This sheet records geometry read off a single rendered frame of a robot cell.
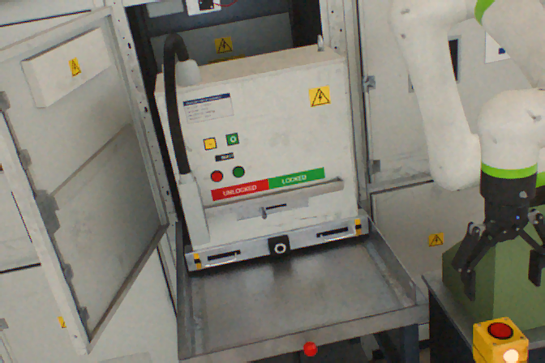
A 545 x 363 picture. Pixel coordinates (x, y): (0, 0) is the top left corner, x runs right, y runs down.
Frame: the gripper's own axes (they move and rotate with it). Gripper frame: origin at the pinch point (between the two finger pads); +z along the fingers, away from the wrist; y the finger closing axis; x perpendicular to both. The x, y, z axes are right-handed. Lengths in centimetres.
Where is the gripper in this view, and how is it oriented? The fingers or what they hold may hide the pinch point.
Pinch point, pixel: (502, 285)
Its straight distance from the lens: 120.0
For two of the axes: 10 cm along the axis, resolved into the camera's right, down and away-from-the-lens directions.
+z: 1.5, 8.9, 4.3
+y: -9.8, 2.0, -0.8
